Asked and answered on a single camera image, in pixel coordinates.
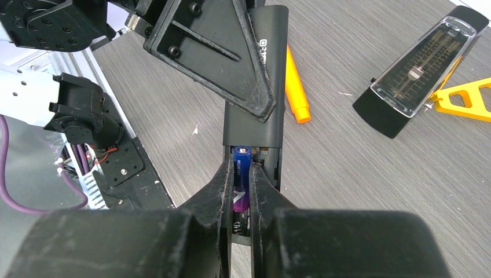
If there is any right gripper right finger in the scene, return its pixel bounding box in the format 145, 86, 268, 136
250, 164, 450, 277

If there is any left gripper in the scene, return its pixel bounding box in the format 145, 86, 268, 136
108, 1, 266, 109

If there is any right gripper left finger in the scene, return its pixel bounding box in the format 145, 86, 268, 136
6, 160, 234, 277

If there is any black remote control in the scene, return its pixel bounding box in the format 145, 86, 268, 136
222, 4, 290, 246

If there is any purple battery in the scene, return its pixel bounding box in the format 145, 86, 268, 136
233, 146, 252, 213

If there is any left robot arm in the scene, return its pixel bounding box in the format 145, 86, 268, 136
1, 1, 276, 150

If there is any orange marker pen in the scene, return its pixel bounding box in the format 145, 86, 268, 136
285, 45, 311, 124

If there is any black metronome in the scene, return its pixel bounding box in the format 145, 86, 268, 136
353, 6, 489, 138

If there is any yellow triangular plastic part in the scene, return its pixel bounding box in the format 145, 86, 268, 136
429, 56, 490, 122

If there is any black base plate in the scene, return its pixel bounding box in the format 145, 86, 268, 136
88, 92, 177, 211

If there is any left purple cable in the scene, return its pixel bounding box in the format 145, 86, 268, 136
0, 115, 91, 215

